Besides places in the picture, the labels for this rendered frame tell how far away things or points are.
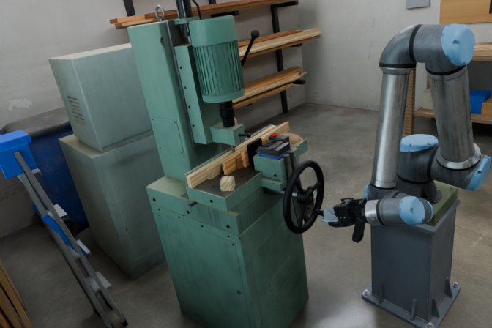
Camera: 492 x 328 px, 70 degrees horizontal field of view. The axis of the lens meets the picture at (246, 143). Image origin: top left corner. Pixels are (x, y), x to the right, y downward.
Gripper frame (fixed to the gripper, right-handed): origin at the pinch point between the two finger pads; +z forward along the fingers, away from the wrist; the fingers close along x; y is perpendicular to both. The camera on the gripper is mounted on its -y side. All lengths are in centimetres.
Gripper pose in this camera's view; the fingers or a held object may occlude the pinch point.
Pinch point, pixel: (324, 220)
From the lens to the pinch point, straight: 145.3
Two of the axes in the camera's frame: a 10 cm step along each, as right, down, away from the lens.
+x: -6.2, 3.5, -7.0
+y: -3.9, -9.1, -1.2
